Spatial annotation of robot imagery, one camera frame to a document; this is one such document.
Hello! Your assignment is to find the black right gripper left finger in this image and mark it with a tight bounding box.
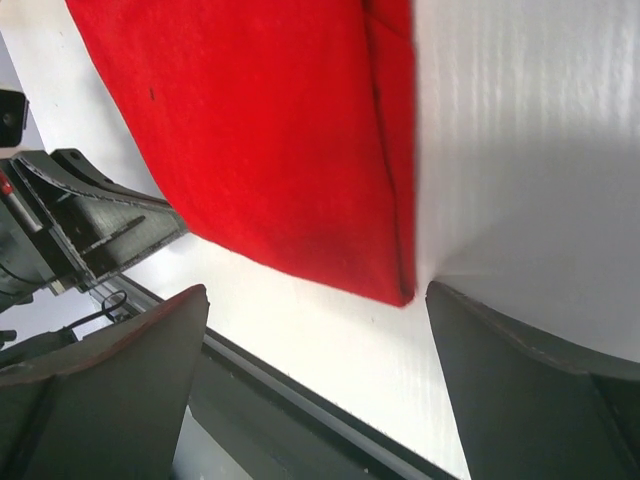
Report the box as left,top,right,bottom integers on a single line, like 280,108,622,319
1,285,209,479

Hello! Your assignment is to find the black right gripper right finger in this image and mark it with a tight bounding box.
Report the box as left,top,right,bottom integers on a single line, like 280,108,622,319
426,281,639,479

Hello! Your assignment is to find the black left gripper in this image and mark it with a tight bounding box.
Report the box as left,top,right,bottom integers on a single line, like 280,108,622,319
1,149,187,310

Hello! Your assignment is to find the red t shirt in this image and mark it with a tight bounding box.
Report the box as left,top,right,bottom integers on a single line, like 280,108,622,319
68,1,416,306

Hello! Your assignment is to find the aluminium frame rail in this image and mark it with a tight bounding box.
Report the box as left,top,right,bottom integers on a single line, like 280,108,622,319
89,275,163,323

